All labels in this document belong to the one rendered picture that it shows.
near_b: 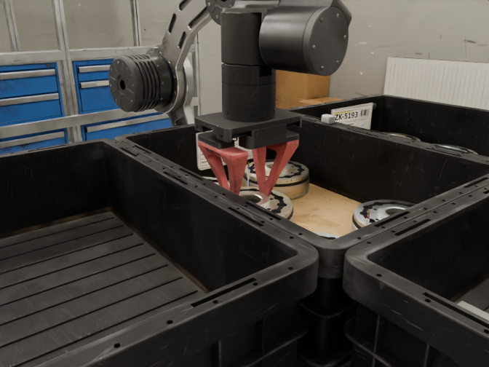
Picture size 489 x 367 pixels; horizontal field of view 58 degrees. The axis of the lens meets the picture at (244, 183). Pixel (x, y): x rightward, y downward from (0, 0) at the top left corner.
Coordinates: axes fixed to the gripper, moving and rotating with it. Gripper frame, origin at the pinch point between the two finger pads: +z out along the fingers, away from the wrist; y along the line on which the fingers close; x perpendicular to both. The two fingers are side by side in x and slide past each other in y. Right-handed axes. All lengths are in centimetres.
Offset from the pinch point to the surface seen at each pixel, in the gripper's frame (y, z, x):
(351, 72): 298, 36, 231
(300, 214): 10.2, 6.3, 1.6
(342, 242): -6.1, -4.4, -19.0
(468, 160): 20.4, -3.9, -14.5
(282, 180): 11.6, 3.2, 6.9
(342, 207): 16.5, 6.3, -0.4
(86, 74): 46, 13, 196
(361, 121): 43.7, 1.8, 18.8
